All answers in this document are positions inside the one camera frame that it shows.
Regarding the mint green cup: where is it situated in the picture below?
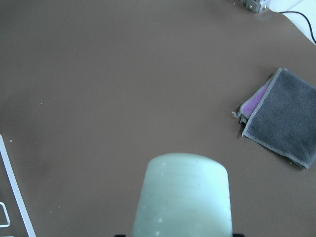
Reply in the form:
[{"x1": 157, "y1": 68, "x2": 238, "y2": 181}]
[{"x1": 132, "y1": 153, "x2": 233, "y2": 237}]

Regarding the pink purple cloth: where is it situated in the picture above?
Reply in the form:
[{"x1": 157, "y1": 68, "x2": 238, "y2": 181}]
[{"x1": 236, "y1": 80, "x2": 271, "y2": 124}]

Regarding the grey folded cloth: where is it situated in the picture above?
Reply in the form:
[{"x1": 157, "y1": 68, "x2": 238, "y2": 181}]
[{"x1": 242, "y1": 68, "x2": 316, "y2": 168}]

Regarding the white wire cup rack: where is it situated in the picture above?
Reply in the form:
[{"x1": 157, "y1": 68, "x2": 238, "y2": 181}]
[{"x1": 0, "y1": 137, "x2": 36, "y2": 237}]

